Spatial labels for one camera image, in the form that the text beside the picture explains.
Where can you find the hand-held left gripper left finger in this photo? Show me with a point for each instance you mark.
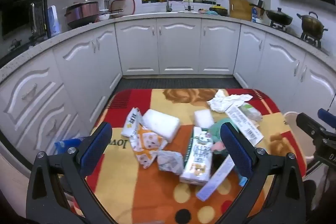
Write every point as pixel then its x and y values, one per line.
pixel 97 145

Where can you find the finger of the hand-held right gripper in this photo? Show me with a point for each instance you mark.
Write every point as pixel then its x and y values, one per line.
pixel 307 125
pixel 325 116

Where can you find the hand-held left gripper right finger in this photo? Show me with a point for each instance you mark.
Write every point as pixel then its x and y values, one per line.
pixel 236 148

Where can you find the beige round waste bin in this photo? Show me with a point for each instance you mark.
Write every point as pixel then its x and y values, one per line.
pixel 296 136

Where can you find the green pink fuzzy cloth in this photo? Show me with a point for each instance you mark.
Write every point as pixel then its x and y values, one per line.
pixel 216 132

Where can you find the green white plastic bag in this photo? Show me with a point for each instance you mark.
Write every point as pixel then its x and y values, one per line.
pixel 253 112

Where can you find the white tissue pack yellow logo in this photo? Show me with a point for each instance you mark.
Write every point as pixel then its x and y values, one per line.
pixel 131 124

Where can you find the white paper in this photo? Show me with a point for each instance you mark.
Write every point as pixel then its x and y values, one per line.
pixel 223 103

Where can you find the white carton with printed label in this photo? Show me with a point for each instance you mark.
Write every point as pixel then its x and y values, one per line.
pixel 244 125

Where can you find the long plain white box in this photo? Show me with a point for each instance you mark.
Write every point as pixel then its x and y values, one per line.
pixel 212 182

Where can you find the small white foam block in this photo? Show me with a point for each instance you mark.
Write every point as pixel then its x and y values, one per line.
pixel 203 119

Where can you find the orange patterned wrapper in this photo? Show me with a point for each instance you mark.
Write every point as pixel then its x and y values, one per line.
pixel 147 145

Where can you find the crumpled grey printed wrapper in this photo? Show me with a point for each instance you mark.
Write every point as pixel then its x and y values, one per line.
pixel 170 161

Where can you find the large white foam block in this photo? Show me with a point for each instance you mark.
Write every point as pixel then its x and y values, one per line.
pixel 161 123

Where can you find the red yellow printed blanket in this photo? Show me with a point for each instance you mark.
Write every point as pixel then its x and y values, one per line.
pixel 147 195

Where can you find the black gas stove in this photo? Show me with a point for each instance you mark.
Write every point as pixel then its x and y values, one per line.
pixel 312 39

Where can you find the dark ribbed floor mat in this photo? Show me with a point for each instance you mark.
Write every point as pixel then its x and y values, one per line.
pixel 178 83

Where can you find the black wok with lid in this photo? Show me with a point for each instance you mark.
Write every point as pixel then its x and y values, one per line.
pixel 279 16

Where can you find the speckled stone countertop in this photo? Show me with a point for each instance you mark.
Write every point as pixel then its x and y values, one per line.
pixel 31 52

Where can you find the white kitchen base cabinets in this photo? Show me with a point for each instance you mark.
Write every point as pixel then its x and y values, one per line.
pixel 178 48

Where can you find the blue white carton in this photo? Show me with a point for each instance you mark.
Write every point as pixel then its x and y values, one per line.
pixel 254 15

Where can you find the white blue packet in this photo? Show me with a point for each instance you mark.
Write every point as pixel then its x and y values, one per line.
pixel 53 22

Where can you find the copper rice cooker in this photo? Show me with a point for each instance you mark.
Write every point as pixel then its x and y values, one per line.
pixel 81 14

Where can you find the wooden cutting board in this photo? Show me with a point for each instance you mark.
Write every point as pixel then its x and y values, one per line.
pixel 240 10

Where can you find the black pot yellow lid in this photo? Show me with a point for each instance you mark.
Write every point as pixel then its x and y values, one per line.
pixel 219 10

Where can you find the black dish rack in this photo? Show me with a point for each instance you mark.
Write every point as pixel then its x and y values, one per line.
pixel 123 7

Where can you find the black countertop oven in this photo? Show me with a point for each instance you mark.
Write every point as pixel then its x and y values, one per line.
pixel 18 16

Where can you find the small steel water tap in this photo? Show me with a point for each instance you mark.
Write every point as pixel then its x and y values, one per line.
pixel 189 3

